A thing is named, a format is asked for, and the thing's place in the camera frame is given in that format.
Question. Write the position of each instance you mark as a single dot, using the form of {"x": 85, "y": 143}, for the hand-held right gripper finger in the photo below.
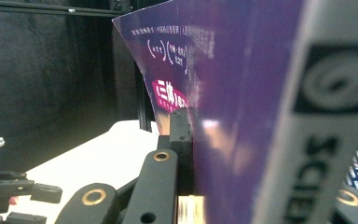
{"x": 181, "y": 130}

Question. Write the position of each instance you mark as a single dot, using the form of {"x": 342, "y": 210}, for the purple magazine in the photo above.
{"x": 245, "y": 93}

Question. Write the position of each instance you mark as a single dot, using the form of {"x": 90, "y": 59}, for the black curtain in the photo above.
{"x": 43, "y": 77}

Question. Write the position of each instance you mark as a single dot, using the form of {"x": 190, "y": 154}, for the black metal crossbar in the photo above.
{"x": 43, "y": 7}

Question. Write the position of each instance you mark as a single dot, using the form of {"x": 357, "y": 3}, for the black post with base plate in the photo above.
{"x": 145, "y": 102}

